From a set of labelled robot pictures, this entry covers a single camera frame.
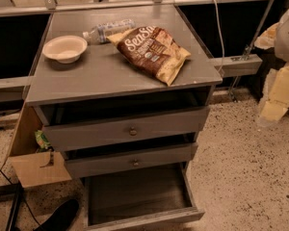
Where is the brown SeaSalt chip bag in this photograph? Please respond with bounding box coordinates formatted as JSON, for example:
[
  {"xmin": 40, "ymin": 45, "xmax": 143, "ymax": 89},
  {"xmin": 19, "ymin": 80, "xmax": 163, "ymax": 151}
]
[{"xmin": 107, "ymin": 26, "xmax": 191, "ymax": 86}]

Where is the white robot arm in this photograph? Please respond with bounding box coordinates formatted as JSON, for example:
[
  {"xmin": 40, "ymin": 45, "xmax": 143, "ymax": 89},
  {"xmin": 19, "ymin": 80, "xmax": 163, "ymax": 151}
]
[{"xmin": 255, "ymin": 9, "xmax": 289, "ymax": 127}]

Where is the grey drawer cabinet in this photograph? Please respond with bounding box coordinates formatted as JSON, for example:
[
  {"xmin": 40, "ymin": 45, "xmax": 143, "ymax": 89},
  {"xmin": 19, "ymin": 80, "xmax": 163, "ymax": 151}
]
[{"xmin": 24, "ymin": 4, "xmax": 223, "ymax": 231}]

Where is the grey top drawer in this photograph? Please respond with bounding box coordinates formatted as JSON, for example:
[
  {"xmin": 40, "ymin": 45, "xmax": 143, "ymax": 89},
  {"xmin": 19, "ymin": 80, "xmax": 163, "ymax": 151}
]
[{"xmin": 34, "ymin": 106, "xmax": 209, "ymax": 151}]

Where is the grey drawer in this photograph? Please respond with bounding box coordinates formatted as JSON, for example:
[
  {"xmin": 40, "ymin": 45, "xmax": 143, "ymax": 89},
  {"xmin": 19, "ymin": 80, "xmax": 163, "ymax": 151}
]
[
  {"xmin": 34, "ymin": 106, "xmax": 209, "ymax": 151},
  {"xmin": 85, "ymin": 164, "xmax": 204, "ymax": 231},
  {"xmin": 65, "ymin": 142, "xmax": 198, "ymax": 178}
]

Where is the grey middle drawer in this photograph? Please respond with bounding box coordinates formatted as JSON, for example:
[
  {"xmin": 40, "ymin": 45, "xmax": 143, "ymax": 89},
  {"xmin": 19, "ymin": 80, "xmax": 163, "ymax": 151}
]
[{"xmin": 65, "ymin": 142, "xmax": 198, "ymax": 178}]

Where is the grey bottom drawer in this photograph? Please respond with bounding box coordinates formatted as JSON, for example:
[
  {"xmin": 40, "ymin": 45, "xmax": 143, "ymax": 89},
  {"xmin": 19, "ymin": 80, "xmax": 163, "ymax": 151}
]
[{"xmin": 85, "ymin": 164, "xmax": 204, "ymax": 231}]

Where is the small green snack bag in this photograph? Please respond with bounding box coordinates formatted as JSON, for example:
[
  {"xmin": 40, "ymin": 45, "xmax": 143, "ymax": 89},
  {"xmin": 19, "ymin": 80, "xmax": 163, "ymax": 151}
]
[{"xmin": 35, "ymin": 130, "xmax": 51, "ymax": 149}]

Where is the clear plastic water bottle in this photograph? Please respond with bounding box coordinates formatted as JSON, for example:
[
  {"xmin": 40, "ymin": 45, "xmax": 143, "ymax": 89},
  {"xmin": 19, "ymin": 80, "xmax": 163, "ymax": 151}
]
[{"xmin": 83, "ymin": 19, "xmax": 136, "ymax": 44}]

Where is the white paper bowl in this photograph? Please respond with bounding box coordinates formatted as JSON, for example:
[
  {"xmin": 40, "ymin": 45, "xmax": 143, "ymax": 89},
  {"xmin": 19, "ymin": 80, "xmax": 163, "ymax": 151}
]
[{"xmin": 42, "ymin": 36, "xmax": 88, "ymax": 64}]

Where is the brown cardboard box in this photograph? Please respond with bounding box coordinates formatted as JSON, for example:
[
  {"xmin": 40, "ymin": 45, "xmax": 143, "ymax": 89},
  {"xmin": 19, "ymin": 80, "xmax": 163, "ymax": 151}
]
[{"xmin": 8, "ymin": 106, "xmax": 71, "ymax": 188}]

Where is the black shoe sole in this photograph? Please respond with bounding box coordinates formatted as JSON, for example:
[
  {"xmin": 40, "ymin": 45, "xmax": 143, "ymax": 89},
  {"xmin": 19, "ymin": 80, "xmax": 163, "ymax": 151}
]
[{"xmin": 33, "ymin": 199, "xmax": 79, "ymax": 231}]

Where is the grey metal frame rail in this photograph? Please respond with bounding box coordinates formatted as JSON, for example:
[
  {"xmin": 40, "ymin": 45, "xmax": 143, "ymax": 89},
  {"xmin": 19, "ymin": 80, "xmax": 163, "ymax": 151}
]
[{"xmin": 0, "ymin": 0, "xmax": 282, "ymax": 91}]

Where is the white hanging cable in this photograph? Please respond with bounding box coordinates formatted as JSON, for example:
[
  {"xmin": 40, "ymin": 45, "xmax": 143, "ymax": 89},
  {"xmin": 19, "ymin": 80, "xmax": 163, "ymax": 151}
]
[{"xmin": 199, "ymin": 0, "xmax": 226, "ymax": 77}]

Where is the black floor cable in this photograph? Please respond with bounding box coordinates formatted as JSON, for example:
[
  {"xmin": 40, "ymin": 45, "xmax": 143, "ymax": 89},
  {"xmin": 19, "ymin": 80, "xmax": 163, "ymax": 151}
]
[{"xmin": 0, "ymin": 149, "xmax": 44, "ymax": 231}]

